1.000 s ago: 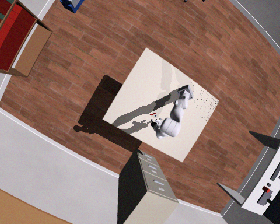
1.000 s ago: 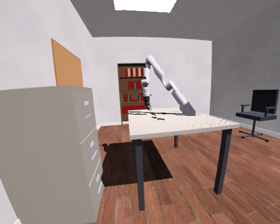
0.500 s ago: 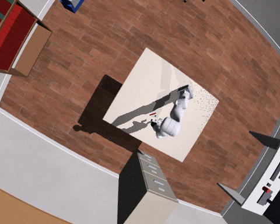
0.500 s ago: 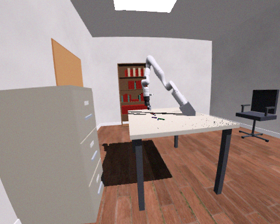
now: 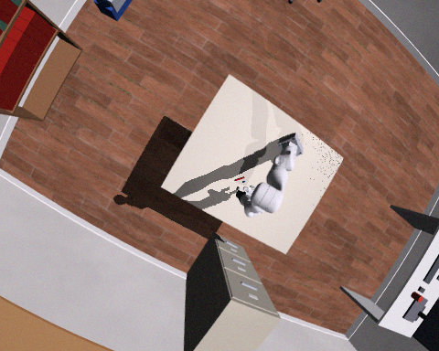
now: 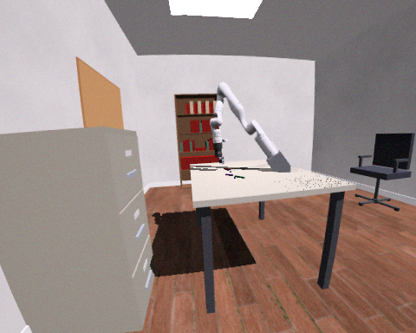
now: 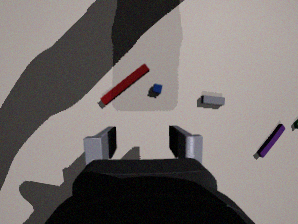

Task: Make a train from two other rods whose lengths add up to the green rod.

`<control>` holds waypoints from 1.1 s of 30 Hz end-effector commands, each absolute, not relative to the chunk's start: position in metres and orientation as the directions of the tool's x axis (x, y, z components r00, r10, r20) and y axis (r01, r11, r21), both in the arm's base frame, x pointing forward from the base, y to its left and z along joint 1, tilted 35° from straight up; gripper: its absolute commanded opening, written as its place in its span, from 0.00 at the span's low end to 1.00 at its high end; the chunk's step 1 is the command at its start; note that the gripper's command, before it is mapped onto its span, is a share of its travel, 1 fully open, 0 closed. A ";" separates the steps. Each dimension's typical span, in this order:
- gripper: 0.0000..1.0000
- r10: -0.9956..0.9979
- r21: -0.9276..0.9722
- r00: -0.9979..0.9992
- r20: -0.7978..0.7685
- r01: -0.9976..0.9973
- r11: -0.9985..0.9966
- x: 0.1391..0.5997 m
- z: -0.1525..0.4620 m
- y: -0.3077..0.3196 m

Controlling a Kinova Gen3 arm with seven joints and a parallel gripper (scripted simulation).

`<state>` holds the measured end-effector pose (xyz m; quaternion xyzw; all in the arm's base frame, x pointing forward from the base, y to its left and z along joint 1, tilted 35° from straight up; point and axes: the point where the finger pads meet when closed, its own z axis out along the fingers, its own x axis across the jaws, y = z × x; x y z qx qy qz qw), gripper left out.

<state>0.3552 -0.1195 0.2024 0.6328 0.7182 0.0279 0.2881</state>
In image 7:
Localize dark red rod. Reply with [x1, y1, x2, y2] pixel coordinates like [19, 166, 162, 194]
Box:
[100, 63, 150, 105]

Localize grey rectangular block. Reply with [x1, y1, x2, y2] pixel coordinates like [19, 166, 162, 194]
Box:
[201, 95, 225, 106]

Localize green rod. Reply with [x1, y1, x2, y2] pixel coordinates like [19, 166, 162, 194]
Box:
[293, 119, 298, 129]

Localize purple rod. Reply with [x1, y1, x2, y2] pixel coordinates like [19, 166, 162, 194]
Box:
[257, 124, 285, 158]

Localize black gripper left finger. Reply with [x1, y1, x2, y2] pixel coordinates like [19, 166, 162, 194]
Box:
[84, 126, 117, 166]

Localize small blue cube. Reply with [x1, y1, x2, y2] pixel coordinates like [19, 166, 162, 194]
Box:
[153, 84, 163, 94]

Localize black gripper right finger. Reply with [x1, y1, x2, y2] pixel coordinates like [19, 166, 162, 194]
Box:
[169, 125, 203, 164]

